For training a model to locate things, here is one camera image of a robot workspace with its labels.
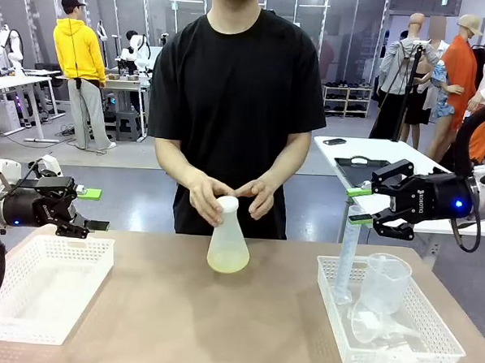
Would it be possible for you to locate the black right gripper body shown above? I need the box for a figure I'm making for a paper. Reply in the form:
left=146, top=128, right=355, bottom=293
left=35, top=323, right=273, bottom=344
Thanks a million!
left=388, top=168, right=479, bottom=231

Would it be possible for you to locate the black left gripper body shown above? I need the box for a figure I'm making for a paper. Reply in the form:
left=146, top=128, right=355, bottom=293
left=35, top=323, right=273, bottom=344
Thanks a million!
left=1, top=172, right=82, bottom=231

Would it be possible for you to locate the clear plastic graduated cylinder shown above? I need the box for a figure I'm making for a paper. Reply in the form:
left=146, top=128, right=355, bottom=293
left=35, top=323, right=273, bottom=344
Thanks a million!
left=333, top=204, right=367, bottom=307

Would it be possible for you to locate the clear plastic measuring beaker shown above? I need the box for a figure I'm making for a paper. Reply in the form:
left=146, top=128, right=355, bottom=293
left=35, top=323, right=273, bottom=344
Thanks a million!
left=357, top=252, right=414, bottom=318

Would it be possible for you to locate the translucent plastic funnel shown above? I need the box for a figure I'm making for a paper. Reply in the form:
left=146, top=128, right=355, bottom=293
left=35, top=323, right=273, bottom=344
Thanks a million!
left=344, top=299, right=425, bottom=348

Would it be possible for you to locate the white round flask cap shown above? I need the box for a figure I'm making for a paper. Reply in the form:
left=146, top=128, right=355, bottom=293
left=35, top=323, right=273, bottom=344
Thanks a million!
left=214, top=194, right=241, bottom=215

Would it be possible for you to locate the translucent plastic conical flask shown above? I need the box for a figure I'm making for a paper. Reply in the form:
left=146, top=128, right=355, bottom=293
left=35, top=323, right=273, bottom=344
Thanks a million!
left=206, top=205, right=253, bottom=276

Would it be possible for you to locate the person's right forearm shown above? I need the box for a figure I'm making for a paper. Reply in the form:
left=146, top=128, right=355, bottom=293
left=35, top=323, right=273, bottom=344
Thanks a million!
left=151, top=135, right=206, bottom=189

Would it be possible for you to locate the person's left forearm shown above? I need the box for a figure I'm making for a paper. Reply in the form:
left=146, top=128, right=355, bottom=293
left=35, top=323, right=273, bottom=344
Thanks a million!
left=261, top=128, right=314, bottom=195

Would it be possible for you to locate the person's right hand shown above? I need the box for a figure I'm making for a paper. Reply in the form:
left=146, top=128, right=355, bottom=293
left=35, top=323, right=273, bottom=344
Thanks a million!
left=187, top=171, right=239, bottom=228

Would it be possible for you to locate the person's left hand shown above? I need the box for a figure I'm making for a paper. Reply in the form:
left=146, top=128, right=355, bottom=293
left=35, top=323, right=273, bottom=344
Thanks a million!
left=234, top=176, right=278, bottom=223

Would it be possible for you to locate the white side table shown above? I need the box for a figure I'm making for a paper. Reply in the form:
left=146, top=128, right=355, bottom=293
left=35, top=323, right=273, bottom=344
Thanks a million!
left=306, top=135, right=485, bottom=260

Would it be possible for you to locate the black plastic tray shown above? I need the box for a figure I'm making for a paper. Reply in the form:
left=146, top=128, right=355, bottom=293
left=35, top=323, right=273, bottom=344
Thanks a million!
left=332, top=153, right=393, bottom=183

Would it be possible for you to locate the white perforated plastic basket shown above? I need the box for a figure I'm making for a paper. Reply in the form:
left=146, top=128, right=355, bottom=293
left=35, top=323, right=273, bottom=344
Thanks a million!
left=311, top=254, right=472, bottom=363
left=0, top=232, right=116, bottom=348

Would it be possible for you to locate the grey step stool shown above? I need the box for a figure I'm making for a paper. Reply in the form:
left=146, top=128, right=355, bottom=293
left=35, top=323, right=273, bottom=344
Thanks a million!
left=114, top=110, right=145, bottom=144

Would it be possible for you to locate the shoe rack shelf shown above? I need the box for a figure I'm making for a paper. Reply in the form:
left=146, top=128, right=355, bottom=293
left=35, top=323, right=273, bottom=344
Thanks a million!
left=321, top=84, right=375, bottom=120

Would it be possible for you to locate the black tripod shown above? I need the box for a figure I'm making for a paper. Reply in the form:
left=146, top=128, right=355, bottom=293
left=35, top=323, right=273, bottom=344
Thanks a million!
left=368, top=37, right=427, bottom=145

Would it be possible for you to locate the figure in blue floral dress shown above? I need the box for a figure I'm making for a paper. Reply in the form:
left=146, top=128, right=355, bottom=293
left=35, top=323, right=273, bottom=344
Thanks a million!
left=419, top=15, right=468, bottom=151

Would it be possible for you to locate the mannequin in grey shirt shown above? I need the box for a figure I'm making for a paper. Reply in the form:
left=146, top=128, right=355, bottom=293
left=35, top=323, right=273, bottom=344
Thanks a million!
left=373, top=10, right=436, bottom=144

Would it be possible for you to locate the mannequin in orange dress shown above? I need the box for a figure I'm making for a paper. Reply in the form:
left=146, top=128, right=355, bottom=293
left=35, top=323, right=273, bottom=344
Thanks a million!
left=425, top=11, right=485, bottom=163

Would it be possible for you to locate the white long desk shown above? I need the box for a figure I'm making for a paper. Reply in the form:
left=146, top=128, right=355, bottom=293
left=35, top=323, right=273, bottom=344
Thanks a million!
left=0, top=73, right=68, bottom=145

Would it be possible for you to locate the person in yellow hoodie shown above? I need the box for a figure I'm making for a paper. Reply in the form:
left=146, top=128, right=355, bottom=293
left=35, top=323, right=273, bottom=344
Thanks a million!
left=46, top=0, right=125, bottom=152

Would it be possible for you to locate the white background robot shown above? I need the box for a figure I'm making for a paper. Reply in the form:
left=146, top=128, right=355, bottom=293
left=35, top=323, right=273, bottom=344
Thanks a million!
left=0, top=24, right=27, bottom=77
left=117, top=31, right=154, bottom=75

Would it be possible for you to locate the dark-haired seated person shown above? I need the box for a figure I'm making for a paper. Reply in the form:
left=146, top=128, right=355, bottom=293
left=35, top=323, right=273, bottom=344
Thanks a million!
left=125, top=29, right=141, bottom=54

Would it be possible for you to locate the person in black t-shirt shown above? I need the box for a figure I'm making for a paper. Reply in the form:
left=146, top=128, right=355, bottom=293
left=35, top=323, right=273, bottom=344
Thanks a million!
left=141, top=0, right=334, bottom=243

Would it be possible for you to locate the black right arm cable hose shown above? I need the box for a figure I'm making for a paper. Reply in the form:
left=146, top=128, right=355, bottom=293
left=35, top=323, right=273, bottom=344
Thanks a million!
left=453, top=96, right=485, bottom=179

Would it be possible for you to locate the workbench with white frame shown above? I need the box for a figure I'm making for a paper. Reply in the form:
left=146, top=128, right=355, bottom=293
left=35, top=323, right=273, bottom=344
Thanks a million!
left=52, top=67, right=154, bottom=141

